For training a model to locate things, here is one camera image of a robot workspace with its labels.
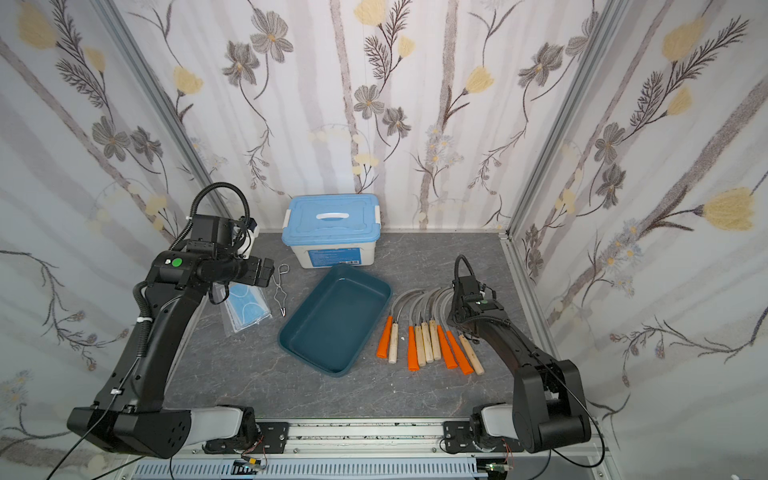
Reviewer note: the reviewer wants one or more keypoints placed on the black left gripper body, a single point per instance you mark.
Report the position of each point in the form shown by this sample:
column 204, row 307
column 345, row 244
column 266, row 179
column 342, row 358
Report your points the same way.
column 261, row 271

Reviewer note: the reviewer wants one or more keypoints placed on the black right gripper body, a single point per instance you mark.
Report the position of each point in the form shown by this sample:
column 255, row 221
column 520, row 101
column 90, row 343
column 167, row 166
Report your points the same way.
column 464, row 306

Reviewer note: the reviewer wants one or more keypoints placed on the wooden handle sickle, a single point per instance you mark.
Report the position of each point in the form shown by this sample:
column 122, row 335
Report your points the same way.
column 429, row 326
column 430, row 316
column 463, row 351
column 422, row 340
column 396, row 310

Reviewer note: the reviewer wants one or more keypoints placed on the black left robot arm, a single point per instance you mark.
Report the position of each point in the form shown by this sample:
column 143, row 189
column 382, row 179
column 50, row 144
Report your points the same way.
column 128, row 415

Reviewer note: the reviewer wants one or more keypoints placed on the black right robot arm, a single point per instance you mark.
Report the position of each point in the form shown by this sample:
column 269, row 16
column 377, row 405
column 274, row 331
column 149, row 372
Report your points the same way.
column 548, row 410

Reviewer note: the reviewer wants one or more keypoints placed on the bagged blue face masks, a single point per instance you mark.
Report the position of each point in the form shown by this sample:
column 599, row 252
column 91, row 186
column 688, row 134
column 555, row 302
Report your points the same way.
column 245, row 307

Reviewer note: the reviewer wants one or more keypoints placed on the white box with blue lid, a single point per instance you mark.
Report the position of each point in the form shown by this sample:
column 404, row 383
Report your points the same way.
column 326, row 230

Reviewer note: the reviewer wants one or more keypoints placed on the teal plastic tray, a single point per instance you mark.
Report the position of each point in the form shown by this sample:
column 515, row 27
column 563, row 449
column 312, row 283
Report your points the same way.
column 333, row 324

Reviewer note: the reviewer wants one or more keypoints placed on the metal wire tongs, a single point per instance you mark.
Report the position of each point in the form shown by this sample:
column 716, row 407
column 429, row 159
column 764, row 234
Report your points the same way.
column 280, row 295

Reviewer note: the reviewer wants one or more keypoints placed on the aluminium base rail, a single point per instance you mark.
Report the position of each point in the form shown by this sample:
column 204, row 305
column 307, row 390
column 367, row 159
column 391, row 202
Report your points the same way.
column 389, row 448

